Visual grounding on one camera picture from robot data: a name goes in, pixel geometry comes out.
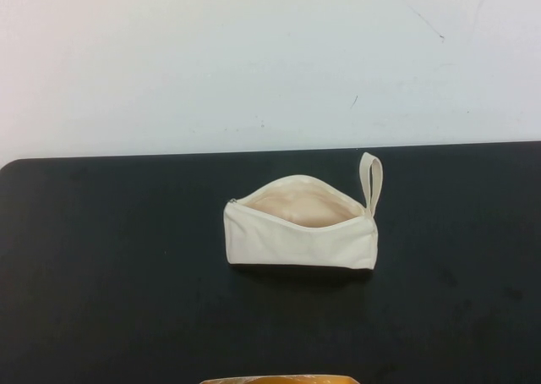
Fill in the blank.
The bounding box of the cream canvas pencil case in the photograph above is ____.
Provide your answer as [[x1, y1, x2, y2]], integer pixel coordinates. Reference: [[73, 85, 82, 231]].
[[222, 151, 383, 272]]

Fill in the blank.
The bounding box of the black table mat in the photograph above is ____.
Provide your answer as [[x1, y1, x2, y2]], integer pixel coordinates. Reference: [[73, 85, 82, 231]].
[[0, 140, 541, 384]]

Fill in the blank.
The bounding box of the yellow object rim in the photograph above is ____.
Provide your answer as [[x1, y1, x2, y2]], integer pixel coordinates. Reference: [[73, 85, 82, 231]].
[[199, 374, 357, 384]]

